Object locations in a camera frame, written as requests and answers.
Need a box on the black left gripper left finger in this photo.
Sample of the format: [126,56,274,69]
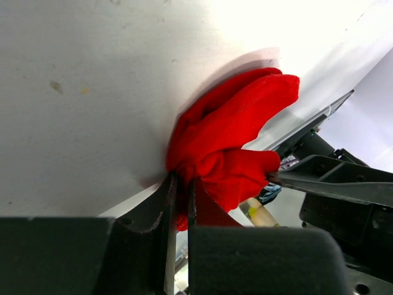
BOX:
[1,174,177,294]

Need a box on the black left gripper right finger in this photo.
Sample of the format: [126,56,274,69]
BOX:
[188,179,352,294]

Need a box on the red Santa sock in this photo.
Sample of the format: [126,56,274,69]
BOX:
[166,68,300,212]

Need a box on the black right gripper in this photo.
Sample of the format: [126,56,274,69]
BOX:
[267,133,392,294]

